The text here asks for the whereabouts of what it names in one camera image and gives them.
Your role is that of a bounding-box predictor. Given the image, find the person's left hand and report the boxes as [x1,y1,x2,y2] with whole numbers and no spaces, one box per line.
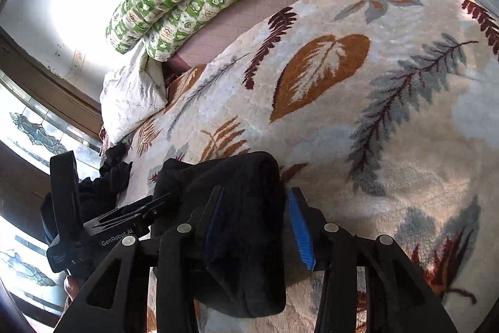
[64,276,80,301]

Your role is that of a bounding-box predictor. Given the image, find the black clothes pile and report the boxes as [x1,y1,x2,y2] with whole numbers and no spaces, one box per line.
[79,143,132,222]

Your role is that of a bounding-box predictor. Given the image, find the window with wooden frame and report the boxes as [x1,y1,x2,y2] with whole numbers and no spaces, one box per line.
[0,26,103,333]

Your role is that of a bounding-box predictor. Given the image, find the white floral pillow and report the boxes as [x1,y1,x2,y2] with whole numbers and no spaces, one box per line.
[100,42,167,144]

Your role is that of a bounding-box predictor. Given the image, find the leaf pattern fleece blanket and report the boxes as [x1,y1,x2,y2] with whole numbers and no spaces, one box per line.
[119,0,498,332]

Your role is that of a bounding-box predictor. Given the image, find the black pants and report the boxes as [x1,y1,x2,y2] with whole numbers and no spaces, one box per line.
[151,151,293,318]

